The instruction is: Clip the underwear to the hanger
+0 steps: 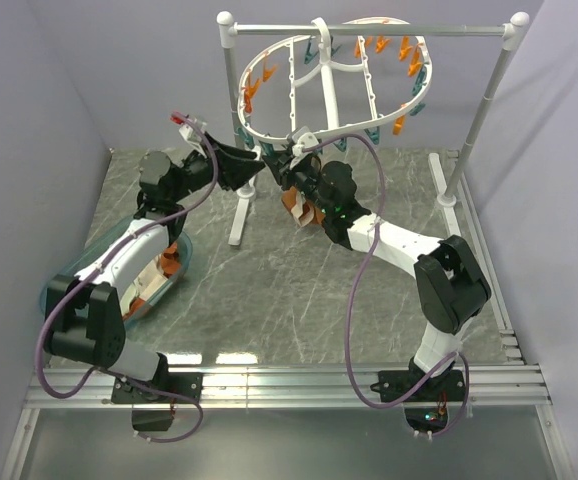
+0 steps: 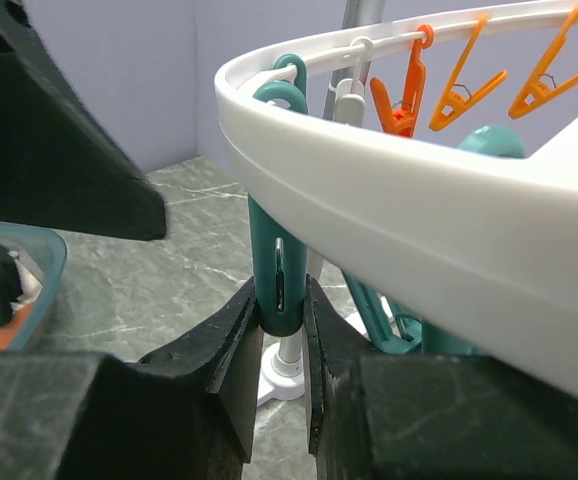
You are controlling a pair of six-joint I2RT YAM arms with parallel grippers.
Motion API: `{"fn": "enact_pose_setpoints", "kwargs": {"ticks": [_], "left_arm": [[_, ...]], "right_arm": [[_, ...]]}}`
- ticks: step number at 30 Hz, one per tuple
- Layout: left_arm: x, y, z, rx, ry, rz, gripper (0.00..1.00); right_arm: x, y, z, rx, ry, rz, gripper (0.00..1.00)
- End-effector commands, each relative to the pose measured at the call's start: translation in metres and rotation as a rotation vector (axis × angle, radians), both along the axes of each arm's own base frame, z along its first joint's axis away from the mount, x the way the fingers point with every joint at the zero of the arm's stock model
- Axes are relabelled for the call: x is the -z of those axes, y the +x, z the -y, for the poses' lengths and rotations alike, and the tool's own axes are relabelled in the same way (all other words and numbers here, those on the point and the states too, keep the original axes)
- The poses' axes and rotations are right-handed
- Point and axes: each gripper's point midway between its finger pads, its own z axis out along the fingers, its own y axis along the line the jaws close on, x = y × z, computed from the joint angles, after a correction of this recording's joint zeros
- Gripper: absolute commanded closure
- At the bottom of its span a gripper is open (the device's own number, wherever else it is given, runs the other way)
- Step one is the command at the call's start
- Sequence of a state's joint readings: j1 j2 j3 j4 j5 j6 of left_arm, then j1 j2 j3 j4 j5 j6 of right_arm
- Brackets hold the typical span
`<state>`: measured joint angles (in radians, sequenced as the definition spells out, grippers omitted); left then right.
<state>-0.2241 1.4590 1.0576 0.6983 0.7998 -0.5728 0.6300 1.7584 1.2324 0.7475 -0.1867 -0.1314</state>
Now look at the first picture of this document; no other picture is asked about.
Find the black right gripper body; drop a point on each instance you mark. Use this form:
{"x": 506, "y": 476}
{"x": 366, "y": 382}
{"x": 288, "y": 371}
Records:
{"x": 299, "y": 173}

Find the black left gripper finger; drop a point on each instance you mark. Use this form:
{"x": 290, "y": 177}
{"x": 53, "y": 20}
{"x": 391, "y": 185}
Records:
{"x": 236, "y": 173}
{"x": 225, "y": 154}

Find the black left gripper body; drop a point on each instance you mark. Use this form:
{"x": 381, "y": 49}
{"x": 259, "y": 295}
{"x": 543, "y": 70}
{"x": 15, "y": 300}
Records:
{"x": 196, "y": 174}

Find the teal clothes peg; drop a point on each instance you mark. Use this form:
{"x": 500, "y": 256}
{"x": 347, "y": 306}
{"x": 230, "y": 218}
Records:
{"x": 342, "y": 144}
{"x": 267, "y": 149}

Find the orange underwear beige waistband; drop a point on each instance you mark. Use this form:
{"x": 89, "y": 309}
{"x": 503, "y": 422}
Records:
{"x": 303, "y": 211}

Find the teal front clothes peg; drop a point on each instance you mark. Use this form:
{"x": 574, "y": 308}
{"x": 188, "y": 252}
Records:
{"x": 342, "y": 144}

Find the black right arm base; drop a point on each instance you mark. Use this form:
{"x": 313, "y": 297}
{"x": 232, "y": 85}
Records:
{"x": 392, "y": 384}

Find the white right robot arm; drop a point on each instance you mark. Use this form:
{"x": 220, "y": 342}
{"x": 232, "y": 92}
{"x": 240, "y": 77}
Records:
{"x": 451, "y": 286}

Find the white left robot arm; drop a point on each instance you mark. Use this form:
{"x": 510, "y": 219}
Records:
{"x": 101, "y": 343}

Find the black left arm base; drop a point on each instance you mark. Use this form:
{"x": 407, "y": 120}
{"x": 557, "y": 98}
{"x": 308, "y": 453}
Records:
{"x": 176, "y": 387}

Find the orange cloth in basket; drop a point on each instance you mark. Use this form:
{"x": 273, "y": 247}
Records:
{"x": 169, "y": 261}

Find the orange front clothes peg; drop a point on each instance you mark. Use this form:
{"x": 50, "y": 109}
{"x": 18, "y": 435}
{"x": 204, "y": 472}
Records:
{"x": 398, "y": 125}

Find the pale yellow cloth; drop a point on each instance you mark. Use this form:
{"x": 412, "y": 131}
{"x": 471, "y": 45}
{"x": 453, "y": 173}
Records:
{"x": 148, "y": 282}

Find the white drying rack stand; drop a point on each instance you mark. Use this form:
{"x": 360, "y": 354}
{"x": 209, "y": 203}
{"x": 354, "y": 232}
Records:
{"x": 343, "y": 48}

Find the teal plastic basket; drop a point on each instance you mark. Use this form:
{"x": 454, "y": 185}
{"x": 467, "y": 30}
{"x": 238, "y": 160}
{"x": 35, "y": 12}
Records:
{"x": 169, "y": 280}

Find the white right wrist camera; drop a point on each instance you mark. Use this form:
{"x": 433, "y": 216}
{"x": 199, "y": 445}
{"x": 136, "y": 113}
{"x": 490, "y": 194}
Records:
{"x": 300, "y": 141}

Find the aluminium mounting rail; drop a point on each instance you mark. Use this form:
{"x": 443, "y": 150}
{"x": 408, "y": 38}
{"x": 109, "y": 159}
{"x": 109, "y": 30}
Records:
{"x": 303, "y": 386}

